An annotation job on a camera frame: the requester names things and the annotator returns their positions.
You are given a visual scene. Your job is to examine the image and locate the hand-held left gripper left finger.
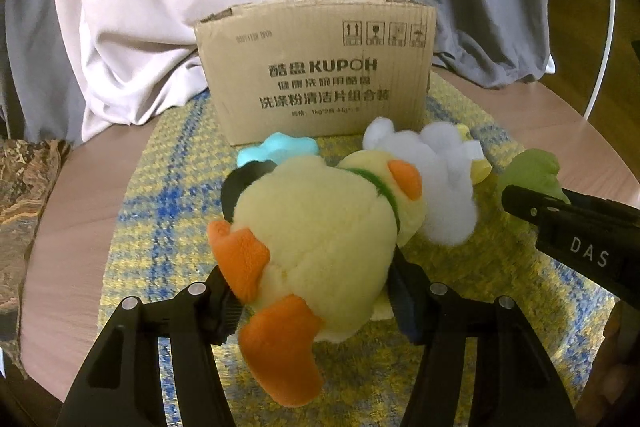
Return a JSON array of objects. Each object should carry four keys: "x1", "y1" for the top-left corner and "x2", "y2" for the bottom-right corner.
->
[{"x1": 55, "y1": 264, "x2": 251, "y2": 427}]

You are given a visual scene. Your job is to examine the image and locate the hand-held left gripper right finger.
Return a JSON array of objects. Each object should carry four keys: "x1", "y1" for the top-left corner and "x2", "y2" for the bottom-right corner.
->
[{"x1": 387, "y1": 247, "x2": 581, "y2": 427}]

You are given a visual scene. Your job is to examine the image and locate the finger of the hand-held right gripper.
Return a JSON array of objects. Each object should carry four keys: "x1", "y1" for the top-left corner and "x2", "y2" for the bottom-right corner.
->
[{"x1": 501, "y1": 184, "x2": 640, "y2": 230}]

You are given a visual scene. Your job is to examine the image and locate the green plush toy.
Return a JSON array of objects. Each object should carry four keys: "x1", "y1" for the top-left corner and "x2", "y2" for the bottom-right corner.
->
[{"x1": 496, "y1": 148, "x2": 571, "y2": 208}]

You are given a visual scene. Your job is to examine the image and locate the white plush toy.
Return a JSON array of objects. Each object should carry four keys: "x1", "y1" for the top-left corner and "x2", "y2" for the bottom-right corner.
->
[{"x1": 362, "y1": 117, "x2": 493, "y2": 248}]

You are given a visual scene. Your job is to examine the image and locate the yellow duck plush toy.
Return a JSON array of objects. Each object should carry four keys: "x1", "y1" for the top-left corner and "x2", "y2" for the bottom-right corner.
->
[{"x1": 207, "y1": 147, "x2": 428, "y2": 408}]

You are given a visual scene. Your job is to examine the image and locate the teal plush toy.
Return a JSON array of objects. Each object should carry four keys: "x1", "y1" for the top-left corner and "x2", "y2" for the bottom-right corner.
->
[{"x1": 235, "y1": 132, "x2": 321, "y2": 170}]

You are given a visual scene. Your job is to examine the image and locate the brown cardboard box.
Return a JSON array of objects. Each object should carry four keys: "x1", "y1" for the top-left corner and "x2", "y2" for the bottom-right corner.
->
[{"x1": 194, "y1": 0, "x2": 438, "y2": 148}]

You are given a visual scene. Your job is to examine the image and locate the person's right hand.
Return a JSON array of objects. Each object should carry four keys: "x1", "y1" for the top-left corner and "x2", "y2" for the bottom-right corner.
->
[{"x1": 580, "y1": 302, "x2": 640, "y2": 414}]

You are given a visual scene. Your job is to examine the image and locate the yellow blue plaid mat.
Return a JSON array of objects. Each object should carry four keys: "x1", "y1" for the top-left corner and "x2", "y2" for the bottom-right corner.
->
[{"x1": 97, "y1": 69, "x2": 621, "y2": 427}]

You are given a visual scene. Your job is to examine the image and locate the white curved tube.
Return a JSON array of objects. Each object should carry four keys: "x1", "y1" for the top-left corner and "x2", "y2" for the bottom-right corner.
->
[{"x1": 582, "y1": 0, "x2": 617, "y2": 124}]

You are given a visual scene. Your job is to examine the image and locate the brown patterned cloth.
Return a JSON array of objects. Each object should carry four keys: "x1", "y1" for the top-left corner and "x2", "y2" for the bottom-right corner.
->
[{"x1": 0, "y1": 139, "x2": 74, "y2": 380}]

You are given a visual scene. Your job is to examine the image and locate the pale pink curtain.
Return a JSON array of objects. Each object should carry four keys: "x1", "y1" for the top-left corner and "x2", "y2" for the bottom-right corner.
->
[{"x1": 52, "y1": 0, "x2": 281, "y2": 144}]

